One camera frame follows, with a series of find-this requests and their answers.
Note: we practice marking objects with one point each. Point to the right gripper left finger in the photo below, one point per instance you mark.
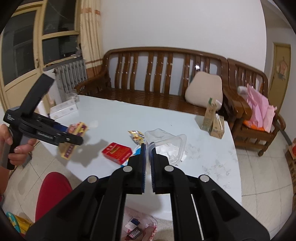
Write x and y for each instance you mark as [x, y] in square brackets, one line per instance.
[93, 210]

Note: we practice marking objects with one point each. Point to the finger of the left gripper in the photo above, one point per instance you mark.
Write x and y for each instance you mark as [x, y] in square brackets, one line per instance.
[59, 127]
[71, 139]

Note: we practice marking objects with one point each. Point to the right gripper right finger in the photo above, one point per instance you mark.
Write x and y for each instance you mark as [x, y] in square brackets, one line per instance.
[201, 209]

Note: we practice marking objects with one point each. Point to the yellow red snack box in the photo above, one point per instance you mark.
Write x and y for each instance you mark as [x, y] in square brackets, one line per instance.
[75, 133]

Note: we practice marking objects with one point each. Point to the red cigarette box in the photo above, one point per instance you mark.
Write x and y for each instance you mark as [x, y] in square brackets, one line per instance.
[117, 153]

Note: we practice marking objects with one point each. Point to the clear plastic container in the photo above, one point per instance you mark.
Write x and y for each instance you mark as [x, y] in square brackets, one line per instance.
[166, 144]

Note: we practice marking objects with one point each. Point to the white trash bag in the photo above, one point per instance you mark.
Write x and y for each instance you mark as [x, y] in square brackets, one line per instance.
[138, 226]

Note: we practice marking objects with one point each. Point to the person's left hand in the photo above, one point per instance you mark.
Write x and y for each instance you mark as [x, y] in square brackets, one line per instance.
[20, 153]

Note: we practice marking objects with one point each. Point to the white box on table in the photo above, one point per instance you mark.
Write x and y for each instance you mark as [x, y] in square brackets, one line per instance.
[63, 109]

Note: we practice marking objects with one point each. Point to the person's red trouser legs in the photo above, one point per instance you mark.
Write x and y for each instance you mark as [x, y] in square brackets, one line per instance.
[54, 188]

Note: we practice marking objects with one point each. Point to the grey radiator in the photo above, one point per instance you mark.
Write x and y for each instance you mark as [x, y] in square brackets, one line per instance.
[68, 75]

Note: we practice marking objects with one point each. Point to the yellow snack wrapper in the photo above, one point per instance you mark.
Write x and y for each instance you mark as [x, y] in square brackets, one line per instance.
[137, 137]

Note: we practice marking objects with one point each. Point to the blue white medicine box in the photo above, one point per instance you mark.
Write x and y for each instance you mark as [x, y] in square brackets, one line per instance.
[136, 154]

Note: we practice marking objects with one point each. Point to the small brown drink carton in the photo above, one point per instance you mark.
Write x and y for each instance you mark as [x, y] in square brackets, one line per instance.
[218, 127]

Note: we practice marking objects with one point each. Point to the tall green milk carton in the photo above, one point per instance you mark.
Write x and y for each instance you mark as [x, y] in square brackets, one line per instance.
[209, 115]

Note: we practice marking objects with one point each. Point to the cream framed window door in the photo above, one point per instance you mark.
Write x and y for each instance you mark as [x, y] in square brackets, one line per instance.
[39, 34]

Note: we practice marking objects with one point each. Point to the long wooden bench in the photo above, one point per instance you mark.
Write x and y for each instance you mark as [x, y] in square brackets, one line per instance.
[153, 76]

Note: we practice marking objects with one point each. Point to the beige curtain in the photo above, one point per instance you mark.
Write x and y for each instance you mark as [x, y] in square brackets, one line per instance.
[91, 36]

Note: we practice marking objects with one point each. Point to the pink plastic bag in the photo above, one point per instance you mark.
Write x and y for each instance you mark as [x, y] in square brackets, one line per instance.
[262, 112]

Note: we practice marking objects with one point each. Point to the wooden armchair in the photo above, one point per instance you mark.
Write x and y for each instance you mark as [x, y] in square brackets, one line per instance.
[241, 74]

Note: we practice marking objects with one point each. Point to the beige cushion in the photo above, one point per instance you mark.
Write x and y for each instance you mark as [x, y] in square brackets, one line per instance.
[204, 87]

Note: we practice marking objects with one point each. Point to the yellow interior door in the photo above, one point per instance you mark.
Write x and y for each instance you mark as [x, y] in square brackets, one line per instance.
[280, 74]

